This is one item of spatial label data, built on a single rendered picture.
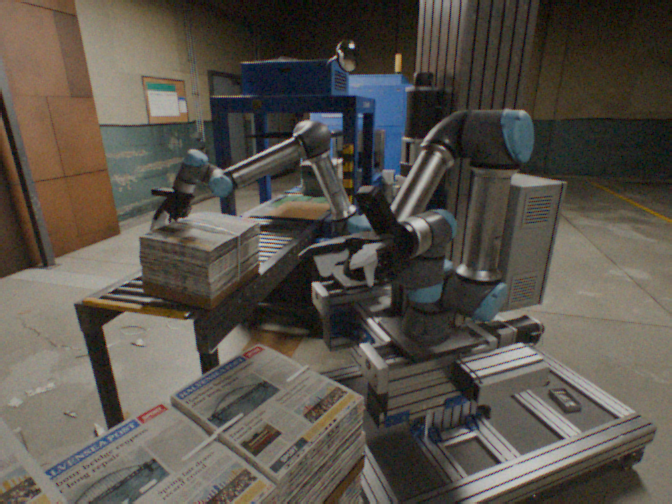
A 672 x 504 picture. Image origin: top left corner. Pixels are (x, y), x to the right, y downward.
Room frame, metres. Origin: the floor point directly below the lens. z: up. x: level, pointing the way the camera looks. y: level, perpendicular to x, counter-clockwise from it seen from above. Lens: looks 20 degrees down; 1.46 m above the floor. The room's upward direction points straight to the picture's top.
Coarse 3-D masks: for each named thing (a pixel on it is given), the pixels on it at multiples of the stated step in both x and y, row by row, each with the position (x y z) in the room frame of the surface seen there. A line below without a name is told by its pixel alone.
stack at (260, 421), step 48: (192, 384) 0.78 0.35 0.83; (240, 384) 0.78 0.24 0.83; (288, 384) 0.78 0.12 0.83; (336, 384) 0.78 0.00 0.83; (144, 432) 0.63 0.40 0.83; (192, 432) 0.63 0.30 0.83; (240, 432) 0.63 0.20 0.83; (288, 432) 0.63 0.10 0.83; (336, 432) 0.66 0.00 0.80; (96, 480) 0.52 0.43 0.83; (144, 480) 0.52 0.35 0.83; (192, 480) 0.52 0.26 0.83; (240, 480) 0.52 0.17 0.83; (288, 480) 0.54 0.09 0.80; (336, 480) 0.65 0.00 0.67
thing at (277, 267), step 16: (320, 224) 2.36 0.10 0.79; (304, 240) 2.06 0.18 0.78; (272, 256) 1.75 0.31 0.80; (288, 256) 1.83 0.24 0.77; (272, 272) 1.64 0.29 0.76; (288, 272) 1.82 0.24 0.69; (240, 288) 1.39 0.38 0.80; (256, 288) 1.48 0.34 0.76; (272, 288) 1.63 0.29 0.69; (224, 304) 1.26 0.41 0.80; (240, 304) 1.35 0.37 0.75; (256, 304) 1.47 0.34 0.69; (208, 320) 1.14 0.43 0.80; (224, 320) 1.23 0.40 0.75; (240, 320) 1.34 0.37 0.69; (208, 336) 1.13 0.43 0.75; (224, 336) 1.22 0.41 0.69; (208, 352) 1.12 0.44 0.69
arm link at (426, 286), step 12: (420, 264) 0.73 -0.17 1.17; (432, 264) 0.73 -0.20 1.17; (444, 264) 0.75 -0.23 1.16; (408, 276) 0.75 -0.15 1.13; (420, 276) 0.73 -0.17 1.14; (432, 276) 0.73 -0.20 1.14; (408, 288) 0.76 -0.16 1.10; (420, 288) 0.73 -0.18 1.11; (432, 288) 0.73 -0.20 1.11; (420, 300) 0.73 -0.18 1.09; (432, 300) 0.73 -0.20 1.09
